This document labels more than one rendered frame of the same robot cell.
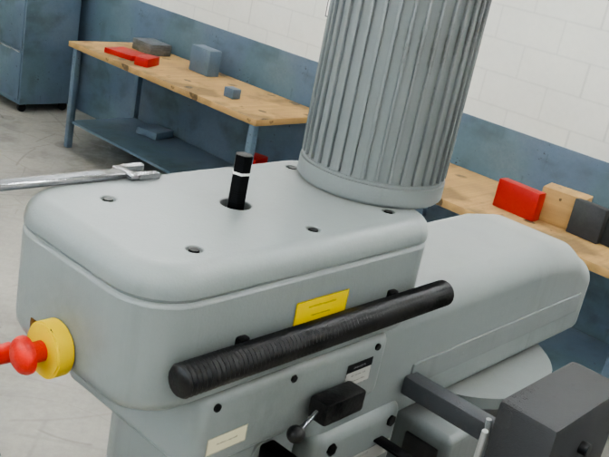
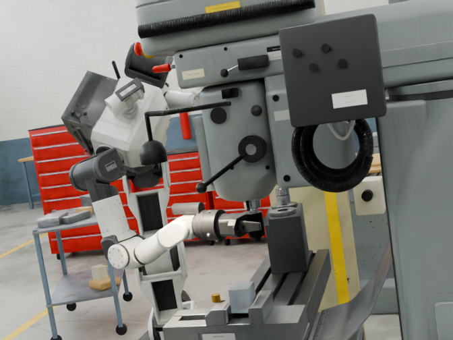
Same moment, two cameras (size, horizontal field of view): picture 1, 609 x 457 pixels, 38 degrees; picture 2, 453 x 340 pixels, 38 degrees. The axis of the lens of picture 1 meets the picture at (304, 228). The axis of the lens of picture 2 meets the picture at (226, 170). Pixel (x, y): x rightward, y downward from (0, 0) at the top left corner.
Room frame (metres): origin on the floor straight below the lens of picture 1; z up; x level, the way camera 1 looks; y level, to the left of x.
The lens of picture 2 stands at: (0.19, -1.56, 1.63)
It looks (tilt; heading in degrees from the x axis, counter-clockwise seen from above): 7 degrees down; 67
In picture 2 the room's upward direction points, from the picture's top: 9 degrees counter-clockwise
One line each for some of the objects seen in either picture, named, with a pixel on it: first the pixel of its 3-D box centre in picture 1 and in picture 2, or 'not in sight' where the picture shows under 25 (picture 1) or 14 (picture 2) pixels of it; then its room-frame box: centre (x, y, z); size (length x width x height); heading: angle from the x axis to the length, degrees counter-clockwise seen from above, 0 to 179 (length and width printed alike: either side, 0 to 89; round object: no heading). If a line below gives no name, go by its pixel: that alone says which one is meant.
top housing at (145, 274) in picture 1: (234, 264); (230, 13); (0.97, 0.07, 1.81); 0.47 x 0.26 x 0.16; 141
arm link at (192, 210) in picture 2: not in sight; (194, 220); (0.84, 0.25, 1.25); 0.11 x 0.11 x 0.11; 36
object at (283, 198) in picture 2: not in sight; (283, 197); (1.25, 0.46, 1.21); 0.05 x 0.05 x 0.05
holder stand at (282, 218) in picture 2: not in sight; (287, 235); (1.22, 0.42, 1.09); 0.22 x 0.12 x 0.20; 57
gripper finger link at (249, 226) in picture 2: not in sight; (249, 227); (0.93, 0.07, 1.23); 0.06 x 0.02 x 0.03; 126
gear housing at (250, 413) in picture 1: (234, 354); (247, 61); (0.99, 0.06, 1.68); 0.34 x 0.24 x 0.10; 141
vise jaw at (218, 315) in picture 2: not in sight; (222, 308); (0.76, -0.06, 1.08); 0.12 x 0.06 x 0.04; 50
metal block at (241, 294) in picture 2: not in sight; (243, 297); (0.81, -0.10, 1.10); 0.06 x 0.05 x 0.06; 50
